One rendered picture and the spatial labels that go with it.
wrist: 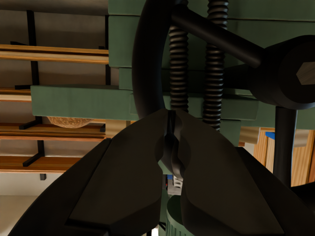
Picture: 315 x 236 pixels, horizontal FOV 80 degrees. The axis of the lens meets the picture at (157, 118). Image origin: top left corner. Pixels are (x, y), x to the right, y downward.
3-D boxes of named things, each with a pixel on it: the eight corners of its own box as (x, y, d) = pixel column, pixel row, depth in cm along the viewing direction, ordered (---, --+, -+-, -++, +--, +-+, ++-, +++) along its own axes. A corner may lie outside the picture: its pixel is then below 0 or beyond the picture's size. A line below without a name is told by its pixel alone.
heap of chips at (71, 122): (82, 117, 38) (82, 135, 39) (104, 107, 52) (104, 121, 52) (38, 115, 38) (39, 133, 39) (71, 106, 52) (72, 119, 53)
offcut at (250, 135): (238, 121, 42) (236, 136, 42) (235, 123, 39) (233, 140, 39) (261, 124, 39) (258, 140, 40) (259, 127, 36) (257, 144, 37)
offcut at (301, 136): (280, 123, 41) (276, 142, 42) (296, 127, 37) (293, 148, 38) (292, 122, 42) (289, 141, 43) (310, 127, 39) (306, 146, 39)
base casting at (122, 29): (368, 23, 32) (355, 78, 34) (238, 60, 88) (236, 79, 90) (105, 14, 33) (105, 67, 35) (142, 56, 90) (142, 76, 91)
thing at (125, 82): (341, 77, 34) (336, 99, 35) (274, 78, 54) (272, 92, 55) (118, 67, 35) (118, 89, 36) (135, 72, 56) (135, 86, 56)
